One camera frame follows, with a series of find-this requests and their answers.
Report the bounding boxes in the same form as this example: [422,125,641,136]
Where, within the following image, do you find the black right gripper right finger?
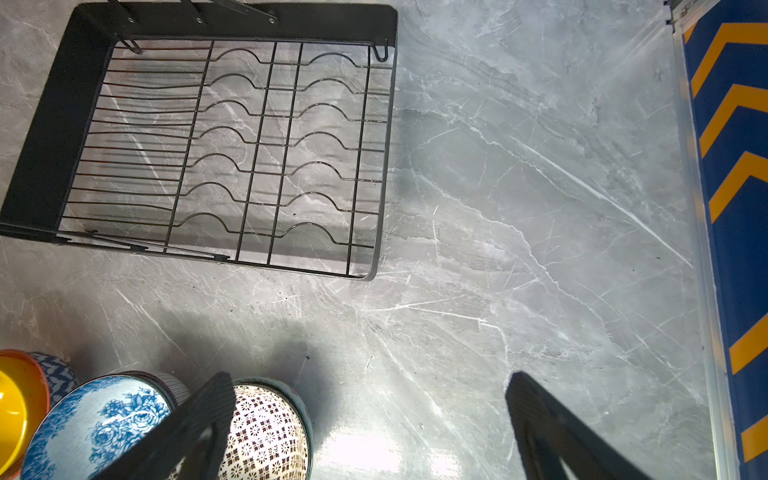
[505,371,648,479]

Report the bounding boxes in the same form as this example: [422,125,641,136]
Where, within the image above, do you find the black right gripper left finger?
[96,372,236,479]

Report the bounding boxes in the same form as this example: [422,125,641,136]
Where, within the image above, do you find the blue floral bowl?
[20,371,190,479]

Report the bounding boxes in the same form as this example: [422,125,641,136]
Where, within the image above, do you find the orange patterned bowl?
[29,352,80,407]

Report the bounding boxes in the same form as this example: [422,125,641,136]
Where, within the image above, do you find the yellow bowl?
[1,350,51,479]

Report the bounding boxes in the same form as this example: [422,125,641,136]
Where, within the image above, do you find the brown patterned bowl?
[167,377,314,480]

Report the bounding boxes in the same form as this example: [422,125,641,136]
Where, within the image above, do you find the black wire dish rack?
[1,1,398,280]

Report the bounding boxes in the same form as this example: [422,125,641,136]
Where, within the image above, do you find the aluminium right corner post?
[665,1,740,479]

